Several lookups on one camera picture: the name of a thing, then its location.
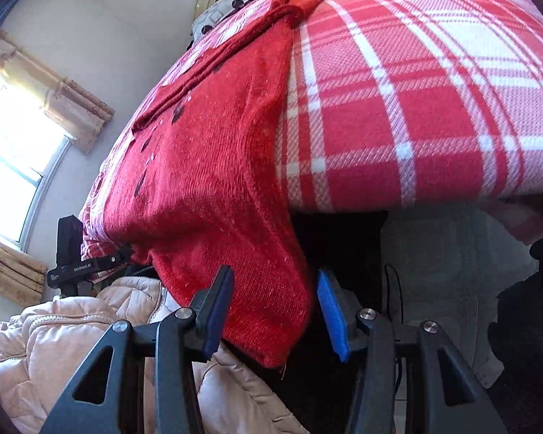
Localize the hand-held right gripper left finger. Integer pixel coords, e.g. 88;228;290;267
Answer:
41;264;236;434

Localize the pink puffer jacket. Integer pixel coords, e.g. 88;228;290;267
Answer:
0;276;308;434

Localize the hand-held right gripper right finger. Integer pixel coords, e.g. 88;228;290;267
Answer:
316;268;510;434

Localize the white patterned pillow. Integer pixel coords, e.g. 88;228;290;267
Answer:
191;0;269;41

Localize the red knit sweater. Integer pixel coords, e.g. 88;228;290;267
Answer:
102;0;327;369

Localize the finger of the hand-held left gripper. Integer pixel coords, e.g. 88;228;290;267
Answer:
97;245;135;281

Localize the red white plaid bed cover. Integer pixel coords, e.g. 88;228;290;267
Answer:
79;0;543;258

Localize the window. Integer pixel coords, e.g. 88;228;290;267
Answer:
0;63;70;247

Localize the beige patterned curtain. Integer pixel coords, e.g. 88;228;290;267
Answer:
0;31;117;155
0;230;47;306

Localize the thin black cable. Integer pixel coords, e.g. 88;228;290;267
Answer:
382;264;406;326

